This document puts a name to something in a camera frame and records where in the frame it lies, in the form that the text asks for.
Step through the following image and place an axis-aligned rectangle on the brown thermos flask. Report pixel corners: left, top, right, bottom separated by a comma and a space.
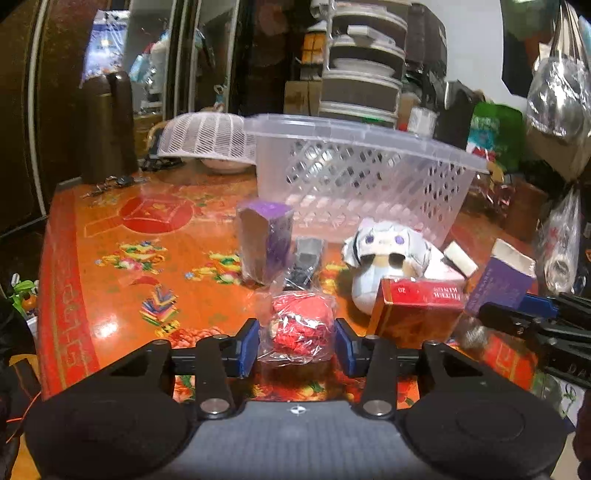
79, 71, 138, 184

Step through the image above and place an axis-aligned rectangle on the key bunch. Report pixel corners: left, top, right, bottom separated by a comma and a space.
81, 176, 149, 198

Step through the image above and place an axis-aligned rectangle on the tiered dish rack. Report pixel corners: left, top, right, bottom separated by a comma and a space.
318, 1, 411, 128

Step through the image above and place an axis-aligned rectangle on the dark wooden wardrobe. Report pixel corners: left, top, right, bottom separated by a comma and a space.
0, 0, 260, 236

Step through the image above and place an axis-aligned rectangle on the white bowl under cover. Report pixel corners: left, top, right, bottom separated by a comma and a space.
201, 159, 252, 175

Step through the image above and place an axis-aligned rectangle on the white mesh food cover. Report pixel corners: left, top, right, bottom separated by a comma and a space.
157, 112, 256, 165

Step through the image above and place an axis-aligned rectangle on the green shopping bag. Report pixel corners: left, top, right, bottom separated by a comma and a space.
466, 102, 525, 173

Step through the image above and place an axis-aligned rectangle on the clear plastic lattice basket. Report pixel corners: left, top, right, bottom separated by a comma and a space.
245, 114, 488, 246

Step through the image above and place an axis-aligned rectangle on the red item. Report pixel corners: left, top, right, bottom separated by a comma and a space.
259, 290, 337, 367

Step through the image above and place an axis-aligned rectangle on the white plush toy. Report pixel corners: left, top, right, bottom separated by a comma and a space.
342, 219, 465, 314

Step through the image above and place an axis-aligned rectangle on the purple-topped box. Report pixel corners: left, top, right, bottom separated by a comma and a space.
236, 198, 294, 285

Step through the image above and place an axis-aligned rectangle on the small black wrapped item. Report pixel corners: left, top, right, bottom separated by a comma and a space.
283, 237, 325, 291

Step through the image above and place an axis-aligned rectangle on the hanging clear plastic bag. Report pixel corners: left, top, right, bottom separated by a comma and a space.
526, 1, 590, 143

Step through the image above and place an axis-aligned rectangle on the red cigarette box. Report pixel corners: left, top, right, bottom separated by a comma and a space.
367, 278, 466, 349

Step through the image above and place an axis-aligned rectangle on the white eraser block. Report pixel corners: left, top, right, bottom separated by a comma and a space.
443, 241, 478, 278

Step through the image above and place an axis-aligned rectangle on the purple and white box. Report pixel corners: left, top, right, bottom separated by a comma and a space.
465, 239, 536, 316

